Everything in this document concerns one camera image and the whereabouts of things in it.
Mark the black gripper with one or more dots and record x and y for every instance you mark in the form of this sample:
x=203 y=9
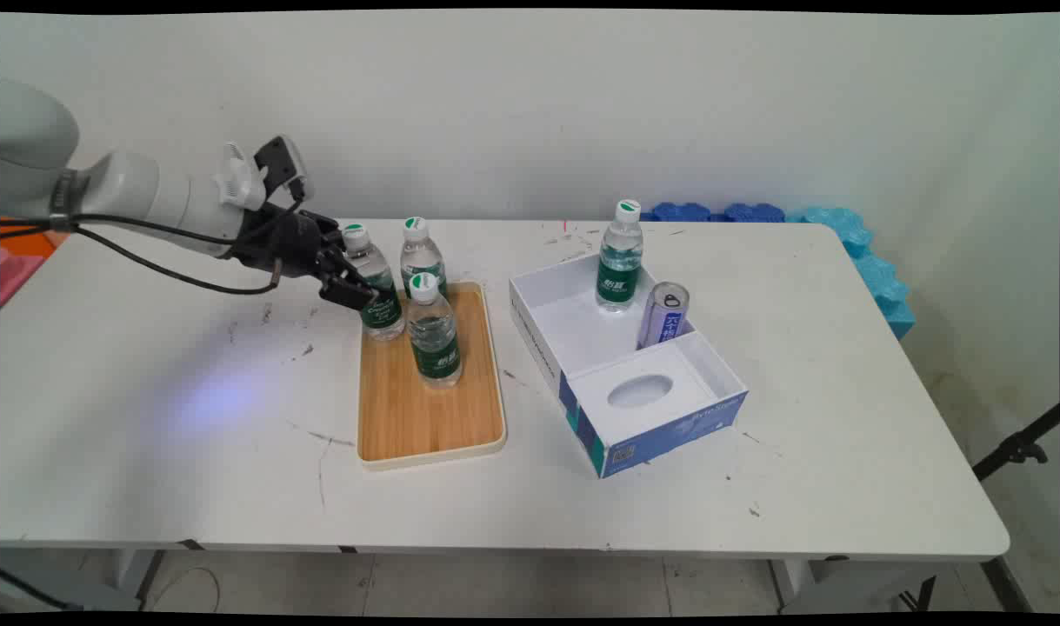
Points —
x=282 y=243

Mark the water bottle text label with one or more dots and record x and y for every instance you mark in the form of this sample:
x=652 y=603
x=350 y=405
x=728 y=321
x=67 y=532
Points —
x=383 y=313

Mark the water bottle green label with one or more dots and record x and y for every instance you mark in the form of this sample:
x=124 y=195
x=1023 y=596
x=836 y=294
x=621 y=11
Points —
x=619 y=274
x=422 y=256
x=435 y=343

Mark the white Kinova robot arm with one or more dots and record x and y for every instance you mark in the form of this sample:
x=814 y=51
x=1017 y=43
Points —
x=138 y=191

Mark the wooden tray cream rim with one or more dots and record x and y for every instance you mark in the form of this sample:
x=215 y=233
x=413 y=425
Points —
x=430 y=417

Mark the orange foam mat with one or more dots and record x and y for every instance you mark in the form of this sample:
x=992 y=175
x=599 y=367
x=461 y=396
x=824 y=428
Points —
x=50 y=236

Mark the white blue cardboard box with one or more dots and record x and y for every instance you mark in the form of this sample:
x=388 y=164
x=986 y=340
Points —
x=643 y=391

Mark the silver blue drink can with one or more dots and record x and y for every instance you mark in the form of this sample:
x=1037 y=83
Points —
x=664 y=317

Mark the pink foam mat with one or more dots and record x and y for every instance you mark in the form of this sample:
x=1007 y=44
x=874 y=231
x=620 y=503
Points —
x=16 y=271

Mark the dark blue foam mat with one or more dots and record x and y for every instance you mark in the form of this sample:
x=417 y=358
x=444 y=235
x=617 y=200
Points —
x=754 y=212
x=679 y=212

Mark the white table leg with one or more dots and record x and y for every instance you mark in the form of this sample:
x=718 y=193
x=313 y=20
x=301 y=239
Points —
x=134 y=569

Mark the light blue foam mat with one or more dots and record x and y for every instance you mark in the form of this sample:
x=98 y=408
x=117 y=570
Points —
x=873 y=269

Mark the black tripod leg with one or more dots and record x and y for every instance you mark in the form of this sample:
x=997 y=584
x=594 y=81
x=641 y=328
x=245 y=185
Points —
x=1016 y=450

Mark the black stand leg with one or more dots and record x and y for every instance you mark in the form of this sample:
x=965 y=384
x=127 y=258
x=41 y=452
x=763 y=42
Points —
x=1008 y=584

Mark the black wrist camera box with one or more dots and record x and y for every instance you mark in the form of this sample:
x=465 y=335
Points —
x=279 y=161

